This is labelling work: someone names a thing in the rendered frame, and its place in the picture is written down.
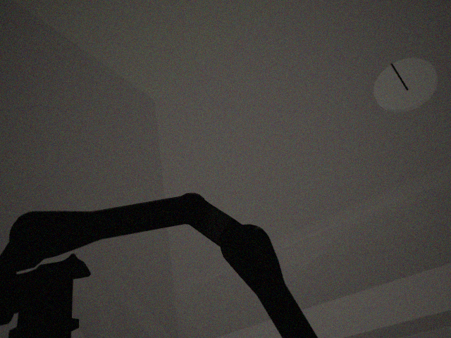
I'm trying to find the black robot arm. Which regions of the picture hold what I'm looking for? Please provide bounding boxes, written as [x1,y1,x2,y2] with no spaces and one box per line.
[0,193,318,338]

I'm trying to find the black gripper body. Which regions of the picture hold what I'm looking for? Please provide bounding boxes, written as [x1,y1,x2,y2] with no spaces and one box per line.
[8,307,79,338]

